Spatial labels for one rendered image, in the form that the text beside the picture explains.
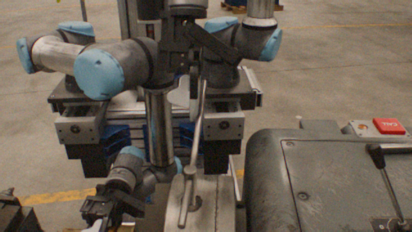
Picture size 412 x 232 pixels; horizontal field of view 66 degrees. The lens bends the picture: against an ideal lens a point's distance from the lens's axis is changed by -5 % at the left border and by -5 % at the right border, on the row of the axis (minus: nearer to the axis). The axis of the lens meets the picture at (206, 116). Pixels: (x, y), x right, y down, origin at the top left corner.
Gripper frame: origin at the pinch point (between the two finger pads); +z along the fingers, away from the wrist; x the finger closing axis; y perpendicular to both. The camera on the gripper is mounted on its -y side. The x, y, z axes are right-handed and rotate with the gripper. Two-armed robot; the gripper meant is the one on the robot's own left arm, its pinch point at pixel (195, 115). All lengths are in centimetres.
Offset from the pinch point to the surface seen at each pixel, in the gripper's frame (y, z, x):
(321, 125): -29.3, 3.6, -14.4
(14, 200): 56, 33, -22
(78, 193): 95, 90, -152
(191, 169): -0.6, 6.8, 12.2
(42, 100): 194, 45, -283
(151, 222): 8.4, 22.8, 1.5
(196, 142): -0.6, 4.1, 5.2
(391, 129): -45.1, 3.2, -11.0
